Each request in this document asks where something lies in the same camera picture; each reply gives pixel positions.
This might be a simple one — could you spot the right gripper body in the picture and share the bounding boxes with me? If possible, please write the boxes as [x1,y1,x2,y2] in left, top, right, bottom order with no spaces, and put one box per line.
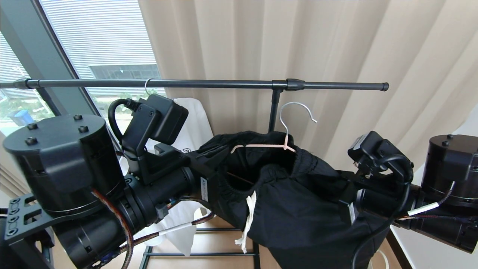
[338,183,415,226]

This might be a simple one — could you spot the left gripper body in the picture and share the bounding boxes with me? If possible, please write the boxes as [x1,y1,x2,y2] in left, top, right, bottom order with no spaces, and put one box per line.
[127,144,220,229]

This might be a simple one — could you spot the white printed t-shirt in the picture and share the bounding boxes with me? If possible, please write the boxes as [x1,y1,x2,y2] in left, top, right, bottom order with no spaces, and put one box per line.
[119,98,214,257]

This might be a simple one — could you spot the black garment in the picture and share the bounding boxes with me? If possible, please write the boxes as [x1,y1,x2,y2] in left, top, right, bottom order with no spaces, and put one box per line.
[198,131,391,269]

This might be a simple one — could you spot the white laundry basket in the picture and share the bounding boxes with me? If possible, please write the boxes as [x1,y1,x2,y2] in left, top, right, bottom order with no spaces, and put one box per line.
[368,250,389,269]

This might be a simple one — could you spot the black clothes rack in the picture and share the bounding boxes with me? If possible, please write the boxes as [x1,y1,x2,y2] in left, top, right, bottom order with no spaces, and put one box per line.
[0,78,389,269]

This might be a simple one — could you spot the beige curtain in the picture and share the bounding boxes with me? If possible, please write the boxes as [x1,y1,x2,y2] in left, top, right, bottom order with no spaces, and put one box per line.
[0,133,23,197]
[137,0,478,176]

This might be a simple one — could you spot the window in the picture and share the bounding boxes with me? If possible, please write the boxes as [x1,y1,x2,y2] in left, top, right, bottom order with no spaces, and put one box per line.
[0,0,167,137]

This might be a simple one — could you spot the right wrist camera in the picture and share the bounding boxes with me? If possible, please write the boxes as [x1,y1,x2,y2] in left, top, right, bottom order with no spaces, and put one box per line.
[347,131,414,183]

